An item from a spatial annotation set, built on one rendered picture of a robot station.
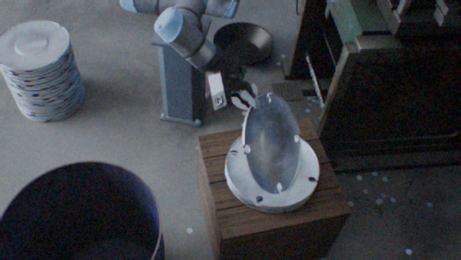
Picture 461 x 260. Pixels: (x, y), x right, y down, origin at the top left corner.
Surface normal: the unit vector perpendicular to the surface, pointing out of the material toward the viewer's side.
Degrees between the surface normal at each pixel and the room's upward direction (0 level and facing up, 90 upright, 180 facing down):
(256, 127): 53
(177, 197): 0
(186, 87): 90
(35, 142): 0
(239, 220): 0
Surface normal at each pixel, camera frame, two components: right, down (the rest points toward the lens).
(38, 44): 0.05, -0.60
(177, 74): -0.18, 0.78
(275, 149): 0.76, -0.08
